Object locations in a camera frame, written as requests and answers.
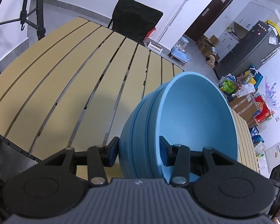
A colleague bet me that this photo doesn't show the white mop pole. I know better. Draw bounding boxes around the white mop pole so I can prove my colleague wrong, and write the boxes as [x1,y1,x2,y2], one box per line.
[147,0,190,54]

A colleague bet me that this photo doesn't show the white plastic bag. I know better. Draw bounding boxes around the white plastic bag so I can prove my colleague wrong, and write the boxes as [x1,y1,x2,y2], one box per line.
[232,83,255,98]

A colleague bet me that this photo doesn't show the red gift box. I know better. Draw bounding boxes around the red gift box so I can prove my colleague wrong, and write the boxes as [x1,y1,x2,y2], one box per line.
[253,96,274,124]

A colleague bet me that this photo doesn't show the green snack bag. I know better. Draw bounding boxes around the green snack bag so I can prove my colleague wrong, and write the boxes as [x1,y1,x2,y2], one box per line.
[219,80,236,94]

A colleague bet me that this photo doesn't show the cardboard boxes by door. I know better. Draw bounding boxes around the cardboard boxes by door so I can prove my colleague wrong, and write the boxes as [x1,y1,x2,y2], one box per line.
[196,35,220,69]

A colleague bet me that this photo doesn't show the blue pet water feeder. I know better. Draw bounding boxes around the blue pet water feeder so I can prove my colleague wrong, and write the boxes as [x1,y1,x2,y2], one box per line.
[170,36,190,66]

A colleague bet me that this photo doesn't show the dark grey refrigerator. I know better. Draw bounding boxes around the dark grey refrigerator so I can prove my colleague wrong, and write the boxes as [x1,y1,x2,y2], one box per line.
[214,21,280,79]

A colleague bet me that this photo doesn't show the yellow box on refrigerator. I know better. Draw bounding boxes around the yellow box on refrigerator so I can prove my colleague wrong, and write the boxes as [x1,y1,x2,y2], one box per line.
[266,19,280,41]

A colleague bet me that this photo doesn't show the white kitchen cabinets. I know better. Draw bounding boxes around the white kitchen cabinets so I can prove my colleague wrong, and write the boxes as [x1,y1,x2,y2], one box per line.
[215,2,280,62]

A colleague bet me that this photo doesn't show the red bucket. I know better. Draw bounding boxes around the red bucket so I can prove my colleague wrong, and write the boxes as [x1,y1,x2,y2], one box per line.
[146,27,156,38]

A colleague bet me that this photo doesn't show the blue pet food bag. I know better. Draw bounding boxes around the blue pet food bag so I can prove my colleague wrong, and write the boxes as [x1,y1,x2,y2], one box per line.
[249,125,265,147]

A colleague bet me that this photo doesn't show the large cardboard box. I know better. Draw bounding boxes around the large cardboard box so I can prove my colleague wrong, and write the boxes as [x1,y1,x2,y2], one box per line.
[228,94,260,128]

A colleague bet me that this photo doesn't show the black folding chair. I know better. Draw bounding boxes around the black folding chair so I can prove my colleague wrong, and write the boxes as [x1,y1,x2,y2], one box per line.
[108,0,163,45]

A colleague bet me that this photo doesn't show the dark brown door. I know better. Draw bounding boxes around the dark brown door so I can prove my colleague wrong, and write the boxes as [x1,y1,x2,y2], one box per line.
[185,0,233,42]

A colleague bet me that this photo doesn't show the blue bowl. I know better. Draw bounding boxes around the blue bowl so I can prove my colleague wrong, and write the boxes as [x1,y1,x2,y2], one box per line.
[119,101,143,178]
[132,89,160,178]
[147,72,238,181]

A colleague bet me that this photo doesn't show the black camera tripod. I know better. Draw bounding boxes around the black camera tripod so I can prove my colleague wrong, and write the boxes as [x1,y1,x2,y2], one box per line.
[0,0,46,40]

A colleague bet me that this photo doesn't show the purple decorative splash ornament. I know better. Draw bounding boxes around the purple decorative splash ornament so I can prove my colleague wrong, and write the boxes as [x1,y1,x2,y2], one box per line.
[260,77,280,110]

